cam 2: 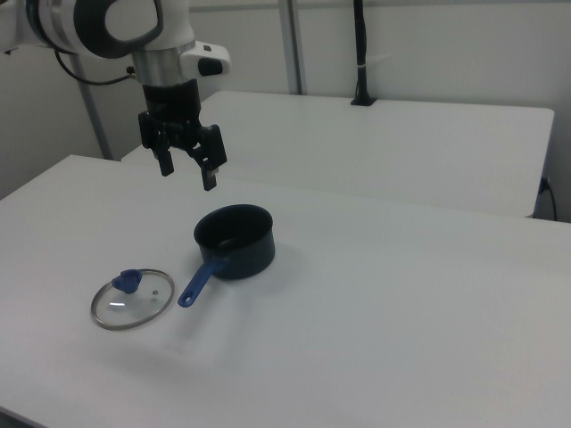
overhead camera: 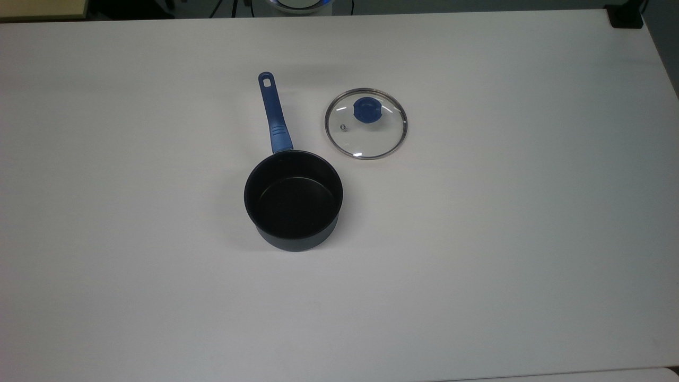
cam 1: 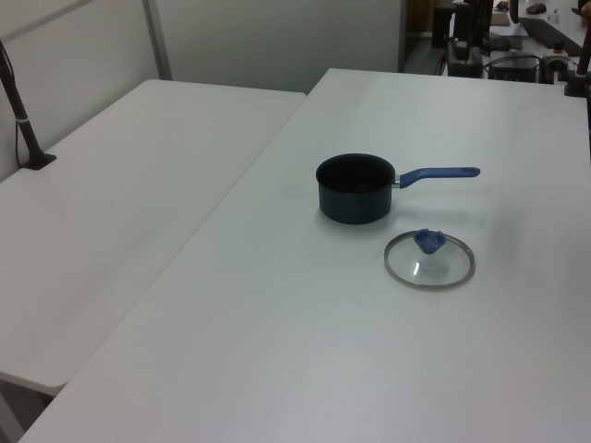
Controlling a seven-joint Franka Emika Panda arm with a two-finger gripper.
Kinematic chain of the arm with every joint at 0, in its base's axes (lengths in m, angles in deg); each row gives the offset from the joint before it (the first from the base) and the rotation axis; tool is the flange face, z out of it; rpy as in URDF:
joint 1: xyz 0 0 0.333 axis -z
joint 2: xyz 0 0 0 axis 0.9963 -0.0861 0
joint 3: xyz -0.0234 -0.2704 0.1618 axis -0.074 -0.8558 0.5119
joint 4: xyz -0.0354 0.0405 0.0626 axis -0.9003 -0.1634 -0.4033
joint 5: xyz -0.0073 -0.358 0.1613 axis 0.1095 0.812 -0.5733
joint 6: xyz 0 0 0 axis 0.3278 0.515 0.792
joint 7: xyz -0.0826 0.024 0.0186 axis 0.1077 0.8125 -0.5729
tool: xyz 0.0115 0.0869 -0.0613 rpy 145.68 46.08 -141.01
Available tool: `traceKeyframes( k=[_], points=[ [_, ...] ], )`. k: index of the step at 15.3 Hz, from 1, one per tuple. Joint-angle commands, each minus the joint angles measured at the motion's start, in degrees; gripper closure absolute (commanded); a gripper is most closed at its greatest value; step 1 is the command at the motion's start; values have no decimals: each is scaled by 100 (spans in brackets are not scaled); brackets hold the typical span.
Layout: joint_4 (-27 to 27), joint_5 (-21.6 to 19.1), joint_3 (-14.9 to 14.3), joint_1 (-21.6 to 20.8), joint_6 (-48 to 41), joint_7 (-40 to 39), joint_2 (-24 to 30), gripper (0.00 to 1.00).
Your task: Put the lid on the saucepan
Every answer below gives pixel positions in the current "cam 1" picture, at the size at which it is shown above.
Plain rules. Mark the black camera stand pole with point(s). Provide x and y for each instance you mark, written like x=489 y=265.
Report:
x=27 y=134

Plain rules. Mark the dark blue saucepan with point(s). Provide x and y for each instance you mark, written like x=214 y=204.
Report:
x=353 y=205

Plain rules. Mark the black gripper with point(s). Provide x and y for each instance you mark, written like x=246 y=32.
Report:
x=462 y=16

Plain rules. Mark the black clamp stand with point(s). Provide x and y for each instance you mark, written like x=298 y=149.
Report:
x=575 y=85

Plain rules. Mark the dark computer mouse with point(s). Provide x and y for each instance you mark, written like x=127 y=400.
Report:
x=536 y=8

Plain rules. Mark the dark equipment base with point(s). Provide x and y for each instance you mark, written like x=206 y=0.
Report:
x=464 y=67

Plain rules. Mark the glass lid with blue knob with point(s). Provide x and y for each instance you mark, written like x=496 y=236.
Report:
x=429 y=241

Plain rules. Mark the white folding side table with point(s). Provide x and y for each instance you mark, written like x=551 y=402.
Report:
x=115 y=207

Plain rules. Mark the grey partition post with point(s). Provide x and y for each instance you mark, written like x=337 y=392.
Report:
x=157 y=41

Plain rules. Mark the grey device with orange button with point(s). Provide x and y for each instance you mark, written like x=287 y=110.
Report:
x=554 y=64

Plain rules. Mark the black electronics box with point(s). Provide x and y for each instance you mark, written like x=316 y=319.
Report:
x=512 y=71

